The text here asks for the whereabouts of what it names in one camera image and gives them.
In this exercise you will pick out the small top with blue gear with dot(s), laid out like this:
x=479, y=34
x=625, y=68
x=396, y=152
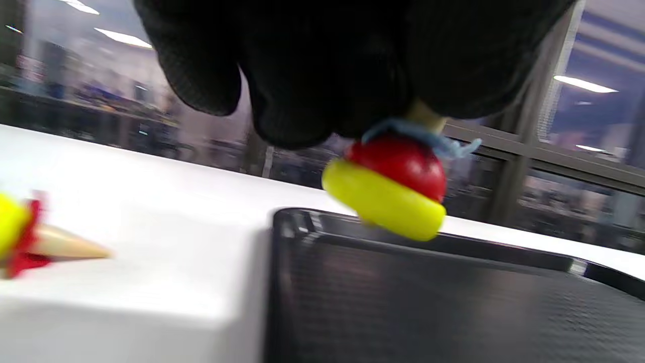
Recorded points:
x=388, y=201

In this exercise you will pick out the black plastic tray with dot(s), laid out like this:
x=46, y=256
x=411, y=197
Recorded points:
x=428, y=312

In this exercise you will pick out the small top with red gear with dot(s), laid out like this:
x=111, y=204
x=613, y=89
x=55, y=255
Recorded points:
x=60, y=244

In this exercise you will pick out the person's left hand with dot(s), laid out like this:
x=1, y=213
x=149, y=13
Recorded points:
x=342, y=60

